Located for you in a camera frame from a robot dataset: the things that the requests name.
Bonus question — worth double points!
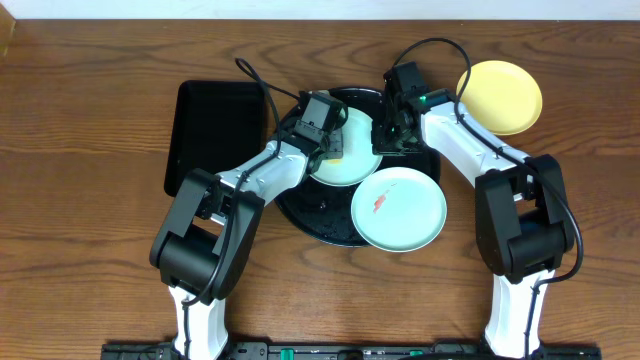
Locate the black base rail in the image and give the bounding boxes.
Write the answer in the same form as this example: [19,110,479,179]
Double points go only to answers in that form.
[99,340,604,360]

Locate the yellow plate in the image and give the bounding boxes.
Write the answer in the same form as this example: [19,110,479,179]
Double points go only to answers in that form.
[461,60,543,136]

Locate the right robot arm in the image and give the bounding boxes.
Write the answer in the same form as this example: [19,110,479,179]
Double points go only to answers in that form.
[372,60,575,359]

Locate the light blue plate top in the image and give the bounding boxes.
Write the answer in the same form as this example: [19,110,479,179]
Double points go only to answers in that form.
[311,88,382,187]

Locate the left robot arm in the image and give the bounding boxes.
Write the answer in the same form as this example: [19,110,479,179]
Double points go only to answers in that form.
[149,130,344,359]

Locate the black rectangular tray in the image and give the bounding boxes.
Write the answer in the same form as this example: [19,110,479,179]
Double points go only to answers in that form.
[164,80,268,197]

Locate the light blue plate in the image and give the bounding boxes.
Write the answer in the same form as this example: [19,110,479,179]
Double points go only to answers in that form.
[311,88,382,187]
[351,167,447,252]

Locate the light blue plate right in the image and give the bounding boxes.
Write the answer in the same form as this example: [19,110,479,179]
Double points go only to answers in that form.
[351,167,447,252]

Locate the round black tray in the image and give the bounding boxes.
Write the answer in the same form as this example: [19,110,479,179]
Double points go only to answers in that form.
[275,87,441,247]

